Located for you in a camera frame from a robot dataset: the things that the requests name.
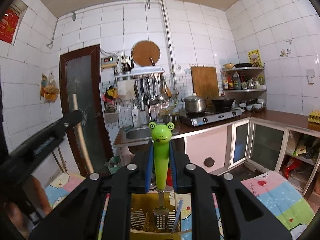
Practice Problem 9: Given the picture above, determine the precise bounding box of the yellow egg tray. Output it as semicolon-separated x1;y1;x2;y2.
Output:
308;109;320;124

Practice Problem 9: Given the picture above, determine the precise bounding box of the green frog handle fork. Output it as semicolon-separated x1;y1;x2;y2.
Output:
149;122;175;230

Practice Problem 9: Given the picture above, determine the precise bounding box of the person's hand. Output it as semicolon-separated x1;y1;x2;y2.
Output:
3;175;52;239

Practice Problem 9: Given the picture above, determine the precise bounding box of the round wooden cutting board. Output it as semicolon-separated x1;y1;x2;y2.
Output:
131;40;161;67

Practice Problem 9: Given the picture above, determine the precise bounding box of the white soap bottle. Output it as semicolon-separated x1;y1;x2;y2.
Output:
131;103;141;128

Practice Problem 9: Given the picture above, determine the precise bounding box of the steel sink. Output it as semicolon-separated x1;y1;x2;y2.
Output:
125;126;169;141

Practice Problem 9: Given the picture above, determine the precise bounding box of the black wok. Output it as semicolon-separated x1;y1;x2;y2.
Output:
211;96;235;112

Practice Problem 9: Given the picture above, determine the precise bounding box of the wall utensil rack shelf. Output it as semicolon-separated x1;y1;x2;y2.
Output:
114;66;165;79

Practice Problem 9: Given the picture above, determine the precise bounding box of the colourful cartoon quilt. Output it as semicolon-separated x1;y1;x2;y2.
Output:
45;171;315;239

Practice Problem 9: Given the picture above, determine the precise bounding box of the green trash bin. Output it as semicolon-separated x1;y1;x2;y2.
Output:
104;156;122;174

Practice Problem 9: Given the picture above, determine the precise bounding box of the red wall paper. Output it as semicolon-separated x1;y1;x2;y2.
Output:
0;7;20;44

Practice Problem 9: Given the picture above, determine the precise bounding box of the yellow perforated utensil holder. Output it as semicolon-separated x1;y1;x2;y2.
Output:
130;191;182;240

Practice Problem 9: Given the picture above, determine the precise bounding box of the wall electric meter box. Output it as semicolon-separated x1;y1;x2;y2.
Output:
101;56;118;69

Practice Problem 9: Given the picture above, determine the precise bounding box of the steel gas stove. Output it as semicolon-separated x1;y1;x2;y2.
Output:
179;109;242;127

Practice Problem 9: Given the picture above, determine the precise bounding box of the wooden chopstick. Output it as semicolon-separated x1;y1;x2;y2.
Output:
72;93;94;175

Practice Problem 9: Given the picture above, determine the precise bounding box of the kitchen counter with cabinets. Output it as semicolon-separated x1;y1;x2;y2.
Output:
113;109;320;198

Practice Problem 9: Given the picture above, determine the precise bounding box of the dark glass door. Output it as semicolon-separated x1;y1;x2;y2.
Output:
59;44;113;175

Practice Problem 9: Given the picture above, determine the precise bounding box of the steel cooking pot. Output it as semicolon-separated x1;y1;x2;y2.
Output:
183;93;207;113

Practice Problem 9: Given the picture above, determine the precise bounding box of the rectangular wooden cutting board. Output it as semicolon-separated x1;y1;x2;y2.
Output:
190;67;219;99

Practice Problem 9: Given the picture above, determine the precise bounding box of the yellow wall poster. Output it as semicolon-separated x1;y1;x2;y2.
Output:
247;49;263;68

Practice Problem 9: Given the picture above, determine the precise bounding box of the hanging yellow bag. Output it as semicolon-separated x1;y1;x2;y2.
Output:
40;72;60;103

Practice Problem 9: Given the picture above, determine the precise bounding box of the corner wall shelf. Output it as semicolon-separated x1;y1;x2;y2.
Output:
220;67;267;92

